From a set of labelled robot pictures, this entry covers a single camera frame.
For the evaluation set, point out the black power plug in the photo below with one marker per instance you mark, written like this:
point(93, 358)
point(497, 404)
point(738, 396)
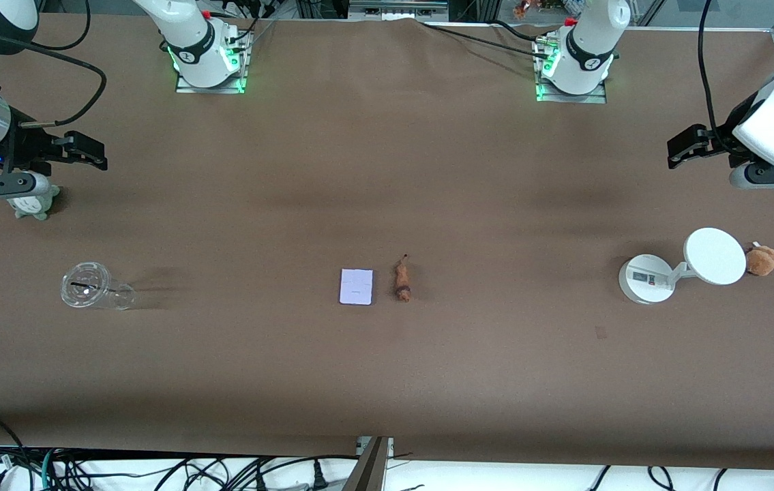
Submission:
point(319, 477)

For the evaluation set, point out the small orange figure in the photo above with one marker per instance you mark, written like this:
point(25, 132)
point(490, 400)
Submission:
point(522, 9)

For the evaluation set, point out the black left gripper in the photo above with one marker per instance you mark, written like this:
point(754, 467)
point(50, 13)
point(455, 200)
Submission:
point(719, 139)

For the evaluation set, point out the brown plush toy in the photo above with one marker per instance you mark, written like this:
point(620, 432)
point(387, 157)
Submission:
point(762, 260)

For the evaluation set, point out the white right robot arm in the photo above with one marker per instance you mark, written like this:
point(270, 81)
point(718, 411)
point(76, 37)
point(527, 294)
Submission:
point(196, 41)

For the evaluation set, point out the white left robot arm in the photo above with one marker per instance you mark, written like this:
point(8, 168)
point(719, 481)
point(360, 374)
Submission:
point(588, 48)

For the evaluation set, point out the grey metal device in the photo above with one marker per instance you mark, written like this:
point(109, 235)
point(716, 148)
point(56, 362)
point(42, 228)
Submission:
point(397, 7)

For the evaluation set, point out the clear plastic cup with lid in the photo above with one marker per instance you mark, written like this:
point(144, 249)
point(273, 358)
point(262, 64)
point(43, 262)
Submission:
point(90, 286)

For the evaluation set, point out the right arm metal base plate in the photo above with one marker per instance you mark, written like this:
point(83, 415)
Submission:
point(240, 75)

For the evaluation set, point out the green grey plush toy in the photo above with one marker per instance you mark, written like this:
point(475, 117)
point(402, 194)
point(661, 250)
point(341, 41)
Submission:
point(35, 204)

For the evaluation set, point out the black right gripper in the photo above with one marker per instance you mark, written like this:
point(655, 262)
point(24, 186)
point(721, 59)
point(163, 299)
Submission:
point(26, 148)

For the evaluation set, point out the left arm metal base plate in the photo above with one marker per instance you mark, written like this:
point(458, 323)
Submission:
point(598, 97)

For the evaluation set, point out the brown table cover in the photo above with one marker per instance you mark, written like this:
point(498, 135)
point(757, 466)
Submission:
point(386, 170)

